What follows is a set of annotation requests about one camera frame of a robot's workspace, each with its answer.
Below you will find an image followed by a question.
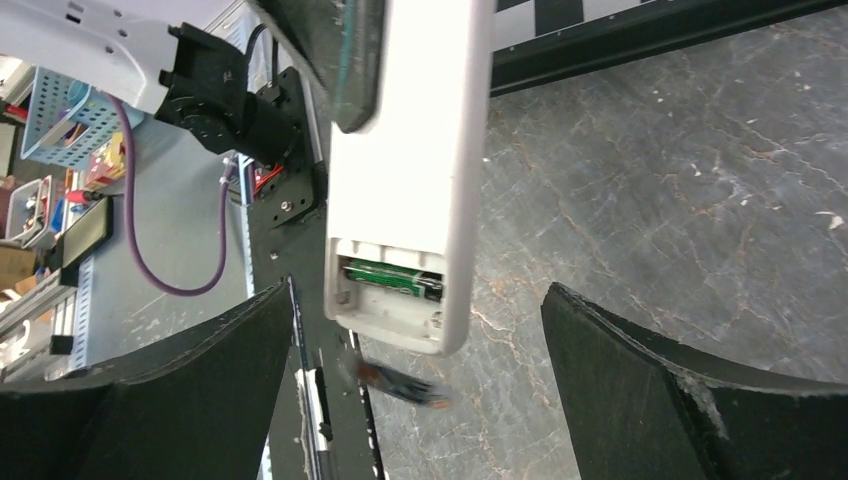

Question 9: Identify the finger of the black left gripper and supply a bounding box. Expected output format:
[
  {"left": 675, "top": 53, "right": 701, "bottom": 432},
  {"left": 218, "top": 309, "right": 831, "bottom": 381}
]
[{"left": 254, "top": 0, "right": 387, "bottom": 133}]

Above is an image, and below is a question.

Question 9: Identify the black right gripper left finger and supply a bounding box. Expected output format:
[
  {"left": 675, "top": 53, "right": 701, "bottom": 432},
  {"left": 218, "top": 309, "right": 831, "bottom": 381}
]
[{"left": 1, "top": 282, "right": 293, "bottom": 479}]

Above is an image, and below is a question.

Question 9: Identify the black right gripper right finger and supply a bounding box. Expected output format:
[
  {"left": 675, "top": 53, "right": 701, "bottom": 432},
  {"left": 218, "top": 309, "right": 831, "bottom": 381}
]
[{"left": 541, "top": 283, "right": 847, "bottom": 479}]

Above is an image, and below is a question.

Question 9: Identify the white remote control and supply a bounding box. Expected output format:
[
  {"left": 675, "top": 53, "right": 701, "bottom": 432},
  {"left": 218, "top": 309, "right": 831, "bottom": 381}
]
[{"left": 324, "top": 1, "right": 496, "bottom": 356}]

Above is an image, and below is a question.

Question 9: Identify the dark battery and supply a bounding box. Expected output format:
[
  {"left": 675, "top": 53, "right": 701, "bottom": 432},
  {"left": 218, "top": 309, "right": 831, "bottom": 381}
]
[{"left": 356, "top": 360, "right": 453, "bottom": 409}]

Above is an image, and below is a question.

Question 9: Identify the green battery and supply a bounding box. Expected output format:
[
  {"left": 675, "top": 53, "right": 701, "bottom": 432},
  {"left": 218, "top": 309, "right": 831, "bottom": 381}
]
[{"left": 342, "top": 258, "right": 444, "bottom": 302}]

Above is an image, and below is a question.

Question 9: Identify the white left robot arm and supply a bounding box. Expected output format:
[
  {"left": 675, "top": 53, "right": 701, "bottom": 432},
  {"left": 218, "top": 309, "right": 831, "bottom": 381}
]
[{"left": 1, "top": 1, "right": 389, "bottom": 165}]

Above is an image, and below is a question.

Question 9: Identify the black white chessboard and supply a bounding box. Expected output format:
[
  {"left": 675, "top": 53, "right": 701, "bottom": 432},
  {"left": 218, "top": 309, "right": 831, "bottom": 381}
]
[{"left": 490, "top": 0, "right": 842, "bottom": 97}]

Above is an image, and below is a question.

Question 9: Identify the blue plastic basket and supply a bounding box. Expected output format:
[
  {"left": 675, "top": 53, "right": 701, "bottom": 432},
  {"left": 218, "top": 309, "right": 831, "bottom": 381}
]
[{"left": 21, "top": 67, "right": 121, "bottom": 170}]

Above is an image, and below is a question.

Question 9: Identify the white slotted cable duct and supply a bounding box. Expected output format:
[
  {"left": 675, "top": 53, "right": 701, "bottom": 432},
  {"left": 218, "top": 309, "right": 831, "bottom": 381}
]
[{"left": 68, "top": 256, "right": 94, "bottom": 371}]

